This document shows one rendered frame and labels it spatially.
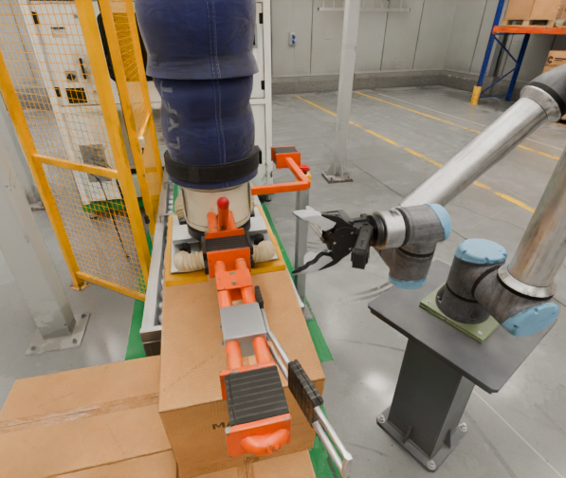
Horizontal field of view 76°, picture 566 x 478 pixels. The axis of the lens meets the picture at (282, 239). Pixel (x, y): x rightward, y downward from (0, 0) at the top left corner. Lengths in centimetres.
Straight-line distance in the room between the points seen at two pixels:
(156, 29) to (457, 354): 123
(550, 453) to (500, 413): 24
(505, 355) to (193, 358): 100
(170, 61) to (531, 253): 100
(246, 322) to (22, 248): 189
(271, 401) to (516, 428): 190
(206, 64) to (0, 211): 167
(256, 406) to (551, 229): 90
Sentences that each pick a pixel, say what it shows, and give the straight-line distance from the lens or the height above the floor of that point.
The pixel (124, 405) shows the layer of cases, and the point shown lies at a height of 54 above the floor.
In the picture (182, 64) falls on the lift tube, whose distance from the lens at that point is 77.
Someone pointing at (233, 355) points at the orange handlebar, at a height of 130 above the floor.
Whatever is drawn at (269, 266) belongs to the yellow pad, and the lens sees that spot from 88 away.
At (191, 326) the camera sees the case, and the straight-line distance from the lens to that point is 106.
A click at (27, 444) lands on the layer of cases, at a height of 54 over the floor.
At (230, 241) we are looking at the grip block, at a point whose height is 131.
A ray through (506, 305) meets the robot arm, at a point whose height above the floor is 98.
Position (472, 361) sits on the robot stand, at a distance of 138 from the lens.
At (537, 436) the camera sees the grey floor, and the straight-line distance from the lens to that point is 230.
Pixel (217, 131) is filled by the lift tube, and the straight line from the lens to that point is 79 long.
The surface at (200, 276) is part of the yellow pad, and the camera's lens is 87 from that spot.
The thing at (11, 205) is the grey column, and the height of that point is 92.
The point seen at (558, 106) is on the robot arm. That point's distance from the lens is 111.
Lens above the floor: 169
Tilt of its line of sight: 31 degrees down
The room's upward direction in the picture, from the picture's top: straight up
